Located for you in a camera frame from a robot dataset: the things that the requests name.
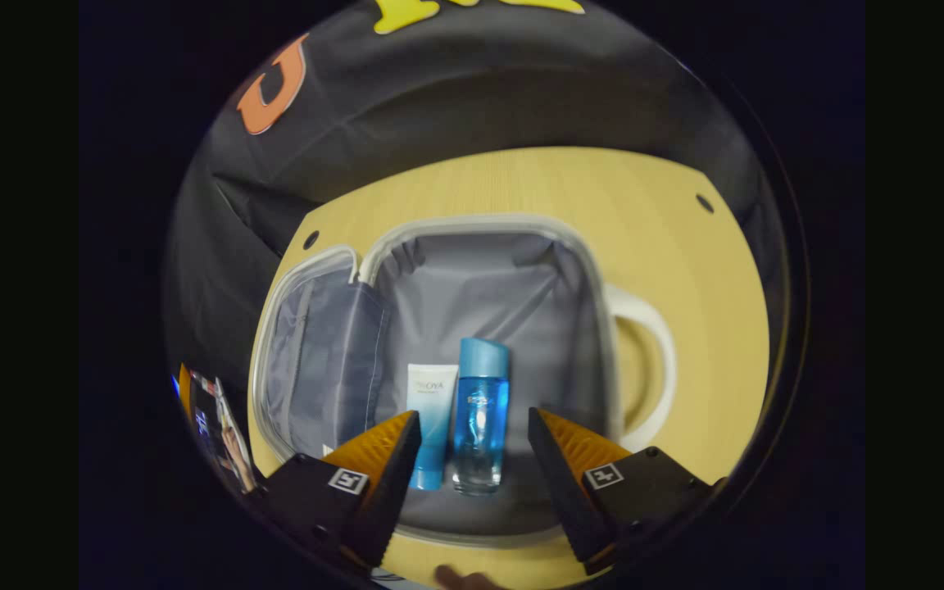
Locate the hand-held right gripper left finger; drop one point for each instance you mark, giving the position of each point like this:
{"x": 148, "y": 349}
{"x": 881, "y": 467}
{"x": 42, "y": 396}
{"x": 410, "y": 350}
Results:
{"x": 390, "y": 500}

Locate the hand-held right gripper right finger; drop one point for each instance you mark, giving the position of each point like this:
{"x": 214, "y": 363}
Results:
{"x": 562, "y": 492}

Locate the white and blue cream tube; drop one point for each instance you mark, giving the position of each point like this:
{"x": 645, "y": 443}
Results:
{"x": 433, "y": 410}

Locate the blue glass lotion bottle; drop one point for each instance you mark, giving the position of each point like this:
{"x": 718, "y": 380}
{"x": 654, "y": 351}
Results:
{"x": 480, "y": 410}

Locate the white suitcase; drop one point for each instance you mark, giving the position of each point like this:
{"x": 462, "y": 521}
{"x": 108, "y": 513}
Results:
{"x": 488, "y": 295}

